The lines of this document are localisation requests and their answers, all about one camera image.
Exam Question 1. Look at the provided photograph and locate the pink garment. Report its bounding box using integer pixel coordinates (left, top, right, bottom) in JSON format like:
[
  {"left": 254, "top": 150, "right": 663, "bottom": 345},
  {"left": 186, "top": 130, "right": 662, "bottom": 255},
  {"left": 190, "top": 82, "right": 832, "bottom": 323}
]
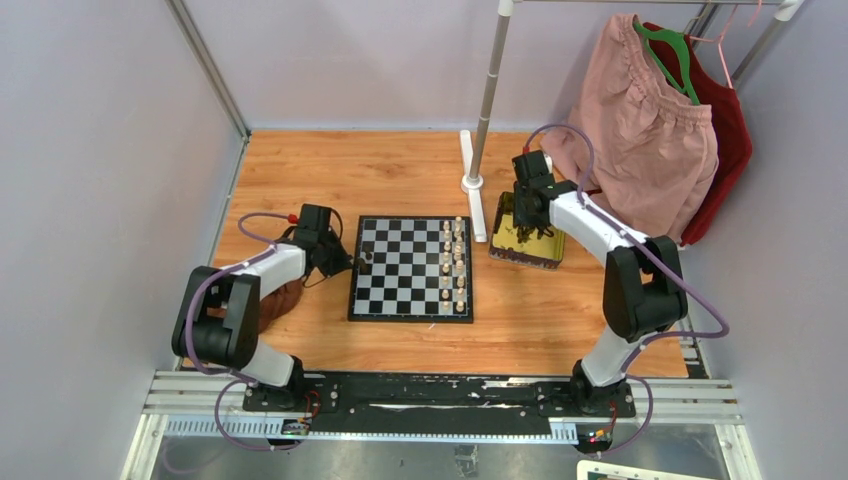
[{"left": 540, "top": 14, "right": 719, "bottom": 242}]

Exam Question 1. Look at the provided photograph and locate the white tablet corner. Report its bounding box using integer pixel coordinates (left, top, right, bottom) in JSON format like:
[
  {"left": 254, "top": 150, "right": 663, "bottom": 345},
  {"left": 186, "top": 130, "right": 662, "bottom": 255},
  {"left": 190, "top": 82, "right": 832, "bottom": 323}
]
[{"left": 576, "top": 460, "right": 709, "bottom": 480}]

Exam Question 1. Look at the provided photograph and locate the gold tin box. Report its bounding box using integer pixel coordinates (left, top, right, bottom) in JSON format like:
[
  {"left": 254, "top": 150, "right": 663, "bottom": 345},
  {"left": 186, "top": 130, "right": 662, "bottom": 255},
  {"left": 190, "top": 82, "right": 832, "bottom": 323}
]
[{"left": 488, "top": 192, "right": 566, "bottom": 271}]

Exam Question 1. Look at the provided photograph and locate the red garment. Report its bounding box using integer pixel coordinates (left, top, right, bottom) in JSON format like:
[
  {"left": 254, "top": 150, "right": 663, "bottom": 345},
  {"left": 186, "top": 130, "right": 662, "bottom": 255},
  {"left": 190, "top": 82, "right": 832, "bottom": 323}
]
[{"left": 681, "top": 50, "right": 753, "bottom": 245}]

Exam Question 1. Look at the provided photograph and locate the pink clothes hanger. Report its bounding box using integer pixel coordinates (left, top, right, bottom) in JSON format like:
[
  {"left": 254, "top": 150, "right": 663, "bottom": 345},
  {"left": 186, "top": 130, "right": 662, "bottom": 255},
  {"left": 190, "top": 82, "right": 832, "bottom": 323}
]
[{"left": 684, "top": 1, "right": 763, "bottom": 89}]

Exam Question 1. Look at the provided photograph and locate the white clothes rack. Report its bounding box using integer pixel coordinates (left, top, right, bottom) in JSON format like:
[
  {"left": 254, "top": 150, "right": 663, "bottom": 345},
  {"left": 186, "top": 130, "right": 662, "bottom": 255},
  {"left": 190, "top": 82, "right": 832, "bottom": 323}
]
[{"left": 459, "top": 0, "right": 804, "bottom": 244}]

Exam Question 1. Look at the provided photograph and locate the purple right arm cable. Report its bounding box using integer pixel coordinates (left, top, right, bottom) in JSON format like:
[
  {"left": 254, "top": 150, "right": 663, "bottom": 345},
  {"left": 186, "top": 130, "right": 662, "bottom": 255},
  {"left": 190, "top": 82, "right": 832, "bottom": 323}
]
[{"left": 523, "top": 123, "right": 730, "bottom": 458}]

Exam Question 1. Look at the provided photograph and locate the green clothes hanger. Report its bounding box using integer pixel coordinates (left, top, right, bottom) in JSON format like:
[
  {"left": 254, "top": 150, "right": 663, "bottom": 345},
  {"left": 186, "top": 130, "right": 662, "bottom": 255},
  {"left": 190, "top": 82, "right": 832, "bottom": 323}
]
[{"left": 633, "top": 21, "right": 702, "bottom": 106}]

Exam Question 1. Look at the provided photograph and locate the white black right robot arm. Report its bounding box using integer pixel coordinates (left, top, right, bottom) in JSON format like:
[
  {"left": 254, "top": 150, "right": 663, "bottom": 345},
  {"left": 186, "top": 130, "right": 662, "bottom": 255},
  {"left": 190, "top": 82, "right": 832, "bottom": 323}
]
[{"left": 512, "top": 151, "right": 688, "bottom": 418}]

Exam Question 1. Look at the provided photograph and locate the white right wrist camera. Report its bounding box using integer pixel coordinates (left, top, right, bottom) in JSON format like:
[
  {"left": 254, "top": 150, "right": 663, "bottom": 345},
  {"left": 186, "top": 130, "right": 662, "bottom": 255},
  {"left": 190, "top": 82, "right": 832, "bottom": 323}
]
[{"left": 540, "top": 150, "right": 554, "bottom": 174}]

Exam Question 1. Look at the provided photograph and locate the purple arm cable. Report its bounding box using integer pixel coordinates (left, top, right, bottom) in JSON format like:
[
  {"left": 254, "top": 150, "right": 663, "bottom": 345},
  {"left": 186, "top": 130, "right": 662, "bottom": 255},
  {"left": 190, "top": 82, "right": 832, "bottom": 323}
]
[
  {"left": 184, "top": 211, "right": 303, "bottom": 454},
  {"left": 523, "top": 123, "right": 730, "bottom": 458}
]

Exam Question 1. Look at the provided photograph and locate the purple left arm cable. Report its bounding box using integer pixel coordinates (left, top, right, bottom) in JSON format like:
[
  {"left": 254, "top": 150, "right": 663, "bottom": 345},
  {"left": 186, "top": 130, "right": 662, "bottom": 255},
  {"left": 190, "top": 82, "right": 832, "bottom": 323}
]
[{"left": 184, "top": 211, "right": 303, "bottom": 454}]

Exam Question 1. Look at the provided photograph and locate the black white chess board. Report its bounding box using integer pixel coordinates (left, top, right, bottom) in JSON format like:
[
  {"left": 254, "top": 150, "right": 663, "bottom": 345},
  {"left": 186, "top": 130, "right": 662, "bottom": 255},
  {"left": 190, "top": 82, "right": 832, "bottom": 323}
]
[{"left": 348, "top": 215, "right": 474, "bottom": 324}]

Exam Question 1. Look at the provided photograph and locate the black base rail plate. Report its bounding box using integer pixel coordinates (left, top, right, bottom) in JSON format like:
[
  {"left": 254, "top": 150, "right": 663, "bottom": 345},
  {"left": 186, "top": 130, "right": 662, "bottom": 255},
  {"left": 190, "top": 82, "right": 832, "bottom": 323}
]
[{"left": 242, "top": 371, "right": 636, "bottom": 436}]

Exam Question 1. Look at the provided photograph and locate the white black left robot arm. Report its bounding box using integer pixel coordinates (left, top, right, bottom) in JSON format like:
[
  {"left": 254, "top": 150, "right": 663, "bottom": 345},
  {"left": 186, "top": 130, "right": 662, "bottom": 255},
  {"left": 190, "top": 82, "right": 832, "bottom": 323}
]
[{"left": 171, "top": 204, "right": 352, "bottom": 413}]

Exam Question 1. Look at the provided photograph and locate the aluminium frame post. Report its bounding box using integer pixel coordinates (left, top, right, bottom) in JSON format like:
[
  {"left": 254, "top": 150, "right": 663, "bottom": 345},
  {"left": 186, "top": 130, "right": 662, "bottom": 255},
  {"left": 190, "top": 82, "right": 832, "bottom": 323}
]
[{"left": 165, "top": 0, "right": 251, "bottom": 144}]

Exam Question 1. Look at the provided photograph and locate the brown cloth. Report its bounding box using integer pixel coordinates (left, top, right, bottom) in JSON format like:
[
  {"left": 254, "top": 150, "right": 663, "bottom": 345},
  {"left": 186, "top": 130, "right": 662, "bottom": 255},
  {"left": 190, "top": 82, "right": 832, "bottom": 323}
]
[{"left": 258, "top": 279, "right": 304, "bottom": 333}]

